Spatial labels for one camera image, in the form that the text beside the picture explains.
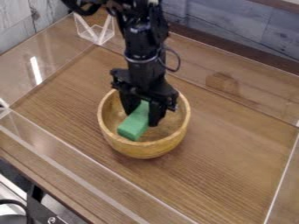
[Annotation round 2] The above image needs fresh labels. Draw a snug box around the green rectangular stick block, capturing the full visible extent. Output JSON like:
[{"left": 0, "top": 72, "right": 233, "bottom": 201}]
[{"left": 116, "top": 101, "right": 148, "bottom": 141}]

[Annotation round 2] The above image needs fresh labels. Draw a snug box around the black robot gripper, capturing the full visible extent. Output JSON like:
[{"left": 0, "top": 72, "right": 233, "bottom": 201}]
[{"left": 110, "top": 61, "right": 179, "bottom": 127}]

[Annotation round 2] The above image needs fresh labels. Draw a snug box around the black metal table leg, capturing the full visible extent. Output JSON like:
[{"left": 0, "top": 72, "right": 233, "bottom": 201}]
[{"left": 27, "top": 185, "right": 68, "bottom": 224}]

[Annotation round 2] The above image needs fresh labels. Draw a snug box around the round wooden bowl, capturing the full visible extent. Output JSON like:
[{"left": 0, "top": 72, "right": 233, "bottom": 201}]
[{"left": 98, "top": 89, "right": 191, "bottom": 159}]

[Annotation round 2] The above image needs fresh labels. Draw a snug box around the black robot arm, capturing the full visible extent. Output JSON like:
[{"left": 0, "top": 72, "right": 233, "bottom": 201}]
[{"left": 62, "top": 0, "right": 179, "bottom": 127}]

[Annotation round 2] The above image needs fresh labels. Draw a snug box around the clear acrylic corner bracket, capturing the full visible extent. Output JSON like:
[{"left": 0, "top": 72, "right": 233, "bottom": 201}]
[{"left": 74, "top": 13, "right": 115, "bottom": 46}]

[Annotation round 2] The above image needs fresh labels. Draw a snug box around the clear acrylic enclosure wall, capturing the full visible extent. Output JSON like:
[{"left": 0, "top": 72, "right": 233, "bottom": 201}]
[{"left": 0, "top": 17, "right": 299, "bottom": 224}]

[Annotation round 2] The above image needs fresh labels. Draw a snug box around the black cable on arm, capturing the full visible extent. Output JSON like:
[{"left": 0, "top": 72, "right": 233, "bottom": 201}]
[{"left": 157, "top": 46, "right": 183, "bottom": 74}]

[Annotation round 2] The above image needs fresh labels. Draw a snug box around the black cable lower left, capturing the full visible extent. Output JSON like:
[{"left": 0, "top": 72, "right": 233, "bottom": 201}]
[{"left": 0, "top": 199, "right": 34, "bottom": 224}]

